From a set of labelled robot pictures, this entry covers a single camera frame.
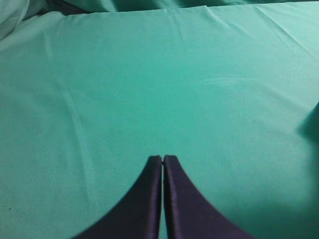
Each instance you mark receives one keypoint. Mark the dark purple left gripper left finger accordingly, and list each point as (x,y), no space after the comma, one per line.
(137,214)

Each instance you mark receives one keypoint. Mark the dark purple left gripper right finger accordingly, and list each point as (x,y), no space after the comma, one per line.
(188,215)

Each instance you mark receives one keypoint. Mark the green table cloth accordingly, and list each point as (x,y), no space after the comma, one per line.
(232,91)

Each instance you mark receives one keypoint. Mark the green backdrop curtain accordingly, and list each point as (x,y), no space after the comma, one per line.
(14,12)

